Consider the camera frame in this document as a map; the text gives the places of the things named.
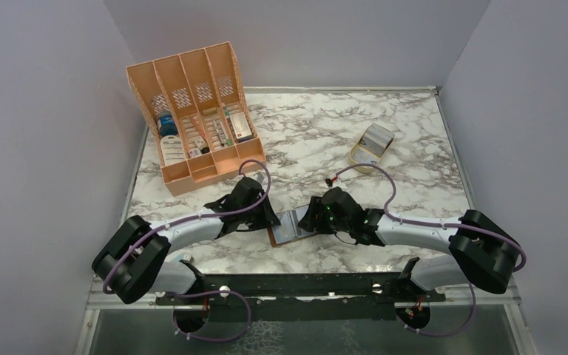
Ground brown leather card holder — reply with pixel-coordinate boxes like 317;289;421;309
267;205;317;248

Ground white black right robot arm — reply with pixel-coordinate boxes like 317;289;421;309
297;187;523;301

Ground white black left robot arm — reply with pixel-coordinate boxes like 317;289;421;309
92;177;280;304

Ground beige oval card tray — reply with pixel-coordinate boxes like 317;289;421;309
348;135;394;166

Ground white red card box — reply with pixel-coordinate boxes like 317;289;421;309
229;112;254;143

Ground white label packet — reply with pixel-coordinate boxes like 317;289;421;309
160;135;186;166

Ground blue round tape roll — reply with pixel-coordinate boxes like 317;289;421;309
158;112;178;137

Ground orange plastic desk organizer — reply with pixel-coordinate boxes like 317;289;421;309
126;42;266;196

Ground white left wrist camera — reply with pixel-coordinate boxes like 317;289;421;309
251;172;268;186

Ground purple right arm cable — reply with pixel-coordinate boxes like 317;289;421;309
335;163;528;339

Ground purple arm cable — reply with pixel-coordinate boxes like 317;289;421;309
101;159;272;343
335;163;528;339

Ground black metal mounting rail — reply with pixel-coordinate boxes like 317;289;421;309
156;272;445;322

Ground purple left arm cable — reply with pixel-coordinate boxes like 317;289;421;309
101;159;272;343

